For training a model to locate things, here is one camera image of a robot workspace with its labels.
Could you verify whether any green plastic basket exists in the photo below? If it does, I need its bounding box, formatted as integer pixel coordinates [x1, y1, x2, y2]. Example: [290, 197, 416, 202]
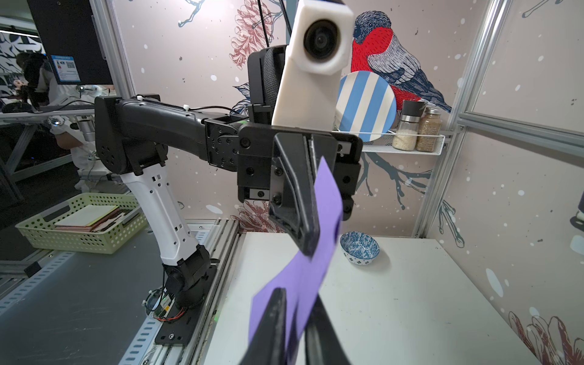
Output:
[16, 193, 147, 254]

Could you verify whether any blue patterned bowl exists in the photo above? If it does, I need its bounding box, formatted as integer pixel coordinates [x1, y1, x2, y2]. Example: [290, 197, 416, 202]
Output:
[339, 231, 380, 266]

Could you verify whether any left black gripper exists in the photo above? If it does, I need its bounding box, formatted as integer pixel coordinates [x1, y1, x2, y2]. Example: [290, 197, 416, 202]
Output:
[205, 118, 363, 257]

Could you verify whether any white wire wall shelf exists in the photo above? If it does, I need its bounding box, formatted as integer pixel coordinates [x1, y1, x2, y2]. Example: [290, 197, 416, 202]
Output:
[345, 131, 446, 155]

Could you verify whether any blue white striped plate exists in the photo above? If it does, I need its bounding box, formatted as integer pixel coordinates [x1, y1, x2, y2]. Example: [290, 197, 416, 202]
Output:
[335, 71, 397, 142]

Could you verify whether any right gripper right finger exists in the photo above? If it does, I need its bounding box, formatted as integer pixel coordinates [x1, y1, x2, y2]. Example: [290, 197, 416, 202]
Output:
[304, 297, 351, 365]

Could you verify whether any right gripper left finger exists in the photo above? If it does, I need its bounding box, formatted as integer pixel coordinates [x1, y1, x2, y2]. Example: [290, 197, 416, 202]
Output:
[240, 287, 287, 364]

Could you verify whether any small seed spice jar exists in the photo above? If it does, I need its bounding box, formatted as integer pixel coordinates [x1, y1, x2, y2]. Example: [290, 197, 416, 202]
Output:
[415, 106, 442, 152]

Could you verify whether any black lid spice grinder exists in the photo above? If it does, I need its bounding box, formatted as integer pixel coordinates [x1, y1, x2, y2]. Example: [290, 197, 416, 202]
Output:
[392, 100, 426, 151]

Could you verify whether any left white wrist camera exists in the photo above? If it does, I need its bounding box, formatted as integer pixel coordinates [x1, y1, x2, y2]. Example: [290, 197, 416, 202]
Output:
[272, 1, 355, 132]

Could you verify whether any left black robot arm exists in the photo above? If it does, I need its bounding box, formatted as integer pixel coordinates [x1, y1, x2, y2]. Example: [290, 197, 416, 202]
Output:
[95, 46, 363, 313]

